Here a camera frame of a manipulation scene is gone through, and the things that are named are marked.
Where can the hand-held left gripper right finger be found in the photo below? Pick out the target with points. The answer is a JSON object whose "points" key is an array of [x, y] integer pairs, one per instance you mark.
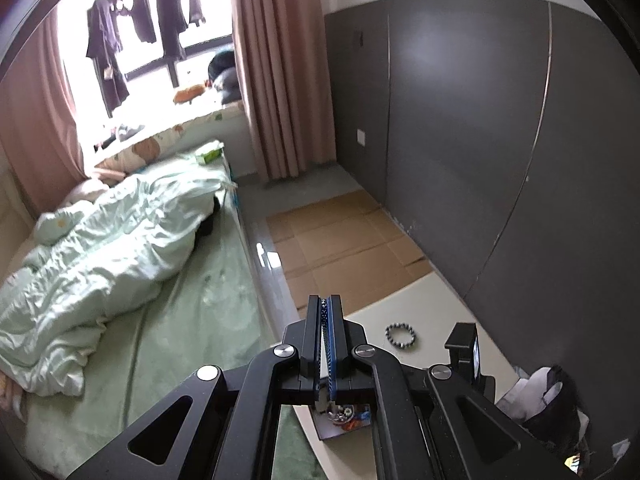
{"points": [[336, 340]]}

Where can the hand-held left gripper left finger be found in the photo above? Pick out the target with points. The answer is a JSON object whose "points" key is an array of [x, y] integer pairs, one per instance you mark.
{"points": [[315, 340]]}

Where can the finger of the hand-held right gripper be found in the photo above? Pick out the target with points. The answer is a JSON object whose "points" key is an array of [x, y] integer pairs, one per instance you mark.
{"points": [[462, 345]]}

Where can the black jewelry box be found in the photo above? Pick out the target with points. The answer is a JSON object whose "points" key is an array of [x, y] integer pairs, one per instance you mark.
{"points": [[350, 422]]}

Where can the brown cardboard sheet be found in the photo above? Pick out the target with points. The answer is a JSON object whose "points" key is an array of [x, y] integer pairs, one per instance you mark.
{"points": [[340, 245]]}

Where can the black and white cloth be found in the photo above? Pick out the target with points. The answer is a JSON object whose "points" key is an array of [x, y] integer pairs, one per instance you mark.
{"points": [[545, 400]]}

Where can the green bed sheet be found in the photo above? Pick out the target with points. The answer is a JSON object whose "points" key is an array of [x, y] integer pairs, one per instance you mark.
{"points": [[200, 320]]}

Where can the green tissue box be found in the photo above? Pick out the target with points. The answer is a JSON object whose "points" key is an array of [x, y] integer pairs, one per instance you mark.
{"points": [[210, 154]]}

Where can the light green quilt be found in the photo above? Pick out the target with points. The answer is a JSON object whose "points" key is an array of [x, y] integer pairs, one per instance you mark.
{"points": [[110, 270]]}

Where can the printed window sill cushion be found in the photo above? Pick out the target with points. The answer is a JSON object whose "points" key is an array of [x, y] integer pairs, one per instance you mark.
{"points": [[165, 140]]}

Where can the grey pink pillow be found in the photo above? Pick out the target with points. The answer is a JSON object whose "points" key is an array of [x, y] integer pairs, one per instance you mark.
{"points": [[92, 190]]}

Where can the pink curtain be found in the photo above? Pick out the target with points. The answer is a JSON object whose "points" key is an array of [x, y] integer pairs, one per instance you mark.
{"points": [[40, 125], [280, 70]]}

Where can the orange plush toy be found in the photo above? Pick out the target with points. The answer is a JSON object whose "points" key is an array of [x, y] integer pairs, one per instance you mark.
{"points": [[189, 93]]}

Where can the dark bag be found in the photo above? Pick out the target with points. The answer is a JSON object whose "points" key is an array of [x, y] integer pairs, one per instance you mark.
{"points": [[225, 77]]}

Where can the small light green pillow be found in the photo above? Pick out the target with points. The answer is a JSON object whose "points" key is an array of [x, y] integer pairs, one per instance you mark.
{"points": [[57, 222]]}

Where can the pink printed pillow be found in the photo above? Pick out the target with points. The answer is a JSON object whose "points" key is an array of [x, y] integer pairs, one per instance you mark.
{"points": [[9, 395]]}

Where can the dark purple hanging robe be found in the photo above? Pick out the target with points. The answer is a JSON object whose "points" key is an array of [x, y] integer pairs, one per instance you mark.
{"points": [[107, 55]]}

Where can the dark hanging dress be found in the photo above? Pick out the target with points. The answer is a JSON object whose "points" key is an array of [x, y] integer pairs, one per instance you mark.
{"points": [[170, 10]]}

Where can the dark hanging top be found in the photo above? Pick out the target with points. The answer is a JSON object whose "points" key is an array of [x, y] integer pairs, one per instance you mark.
{"points": [[144, 10]]}

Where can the white wall socket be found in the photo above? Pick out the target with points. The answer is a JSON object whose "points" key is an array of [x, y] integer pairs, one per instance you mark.
{"points": [[361, 137]]}

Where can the black window frame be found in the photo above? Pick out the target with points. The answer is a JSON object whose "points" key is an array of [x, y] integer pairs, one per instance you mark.
{"points": [[170, 62]]}

